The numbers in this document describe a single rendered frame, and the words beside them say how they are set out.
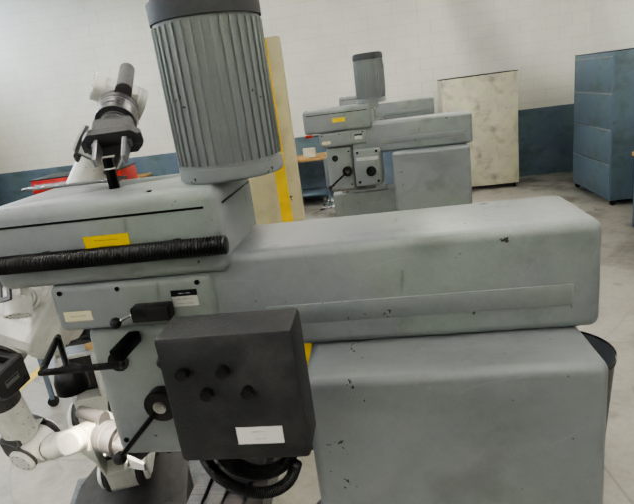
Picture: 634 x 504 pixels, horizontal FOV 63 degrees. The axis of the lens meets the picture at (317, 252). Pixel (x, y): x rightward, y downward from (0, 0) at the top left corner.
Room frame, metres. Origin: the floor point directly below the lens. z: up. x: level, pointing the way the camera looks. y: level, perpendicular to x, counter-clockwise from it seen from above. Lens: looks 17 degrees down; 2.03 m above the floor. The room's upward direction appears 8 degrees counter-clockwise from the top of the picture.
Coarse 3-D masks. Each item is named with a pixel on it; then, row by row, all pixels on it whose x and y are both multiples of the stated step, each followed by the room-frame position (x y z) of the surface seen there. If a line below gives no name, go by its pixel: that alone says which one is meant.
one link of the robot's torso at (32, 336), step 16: (48, 288) 1.36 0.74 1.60; (0, 304) 1.33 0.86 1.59; (48, 304) 1.34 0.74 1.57; (0, 320) 1.30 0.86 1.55; (16, 320) 1.31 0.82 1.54; (32, 320) 1.31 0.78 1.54; (48, 320) 1.32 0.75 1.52; (0, 336) 1.29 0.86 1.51; (16, 336) 1.28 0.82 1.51; (32, 336) 1.29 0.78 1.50; (48, 336) 1.31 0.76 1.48; (64, 336) 1.38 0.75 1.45; (16, 352) 1.29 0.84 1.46; (32, 352) 1.29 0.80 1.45
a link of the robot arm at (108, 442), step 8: (112, 424) 1.18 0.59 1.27; (104, 432) 1.16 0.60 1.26; (112, 432) 1.15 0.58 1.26; (104, 440) 1.14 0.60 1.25; (112, 440) 1.15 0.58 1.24; (104, 448) 1.14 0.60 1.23; (112, 448) 1.14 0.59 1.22; (120, 448) 1.11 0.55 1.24; (112, 456) 1.14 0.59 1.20; (136, 456) 1.11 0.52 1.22; (144, 456) 1.13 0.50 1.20
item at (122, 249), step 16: (176, 240) 0.89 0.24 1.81; (192, 240) 0.88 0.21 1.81; (208, 240) 0.87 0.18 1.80; (224, 240) 0.87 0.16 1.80; (16, 256) 0.93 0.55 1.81; (32, 256) 0.92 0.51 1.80; (48, 256) 0.92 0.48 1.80; (64, 256) 0.91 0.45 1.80; (80, 256) 0.90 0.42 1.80; (96, 256) 0.90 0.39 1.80; (112, 256) 0.89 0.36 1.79; (128, 256) 0.89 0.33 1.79; (144, 256) 0.88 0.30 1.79; (160, 256) 0.88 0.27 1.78; (176, 256) 0.88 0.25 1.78; (192, 256) 0.88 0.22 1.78; (0, 272) 0.93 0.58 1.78; (16, 272) 0.93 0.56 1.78
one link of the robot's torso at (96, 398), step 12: (60, 360) 1.60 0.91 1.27; (72, 360) 1.64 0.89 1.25; (84, 360) 1.65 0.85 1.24; (96, 360) 1.62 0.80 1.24; (96, 372) 1.61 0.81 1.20; (96, 384) 1.66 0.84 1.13; (84, 396) 1.62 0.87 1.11; (96, 396) 1.61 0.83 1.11; (72, 408) 1.63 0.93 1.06; (96, 408) 1.60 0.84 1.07; (108, 408) 1.62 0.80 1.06; (72, 420) 1.60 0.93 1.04; (84, 420) 1.59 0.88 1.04
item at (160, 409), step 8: (152, 392) 0.93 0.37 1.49; (160, 392) 0.93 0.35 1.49; (144, 400) 0.94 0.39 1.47; (152, 400) 0.93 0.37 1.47; (160, 400) 0.93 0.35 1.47; (168, 400) 0.92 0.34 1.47; (152, 408) 0.93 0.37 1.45; (160, 408) 0.92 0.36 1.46; (168, 408) 0.92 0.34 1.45; (152, 416) 0.93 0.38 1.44; (160, 416) 0.93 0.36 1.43; (168, 416) 0.93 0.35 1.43; (144, 424) 0.93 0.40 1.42; (136, 432) 0.94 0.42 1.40; (136, 440) 0.94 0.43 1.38; (128, 448) 0.94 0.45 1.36; (120, 456) 0.94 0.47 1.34; (120, 464) 0.94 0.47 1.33
